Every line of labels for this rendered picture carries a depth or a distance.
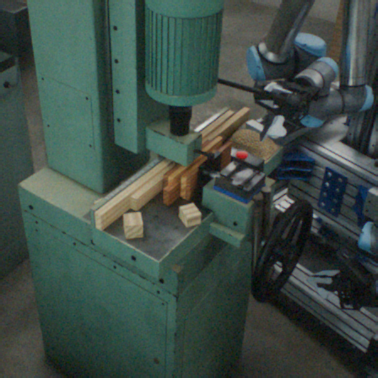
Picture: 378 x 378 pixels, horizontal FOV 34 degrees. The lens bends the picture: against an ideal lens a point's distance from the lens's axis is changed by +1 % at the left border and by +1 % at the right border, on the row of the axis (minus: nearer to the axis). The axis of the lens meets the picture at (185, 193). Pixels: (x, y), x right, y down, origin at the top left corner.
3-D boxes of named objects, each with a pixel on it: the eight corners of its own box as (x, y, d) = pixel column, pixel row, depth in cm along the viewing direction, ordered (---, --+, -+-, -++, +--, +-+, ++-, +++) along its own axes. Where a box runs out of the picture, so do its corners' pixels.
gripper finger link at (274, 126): (276, 146, 161) (292, 116, 163) (256, 139, 164) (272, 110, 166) (278, 151, 164) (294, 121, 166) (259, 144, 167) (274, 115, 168)
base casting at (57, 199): (175, 298, 160) (177, 273, 155) (19, 208, 185) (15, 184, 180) (263, 209, 189) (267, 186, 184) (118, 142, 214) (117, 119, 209)
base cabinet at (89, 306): (170, 446, 205) (176, 299, 160) (43, 357, 230) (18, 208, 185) (242, 354, 234) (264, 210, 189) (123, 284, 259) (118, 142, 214)
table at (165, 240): (191, 299, 143) (191, 282, 139) (91, 243, 156) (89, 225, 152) (310, 175, 182) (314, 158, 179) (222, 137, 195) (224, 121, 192)
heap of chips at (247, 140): (265, 160, 176) (267, 150, 174) (223, 143, 183) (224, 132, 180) (280, 147, 182) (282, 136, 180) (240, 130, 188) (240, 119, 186)
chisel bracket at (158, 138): (186, 172, 163) (187, 145, 157) (143, 153, 169) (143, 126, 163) (202, 159, 167) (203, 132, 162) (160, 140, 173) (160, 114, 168)
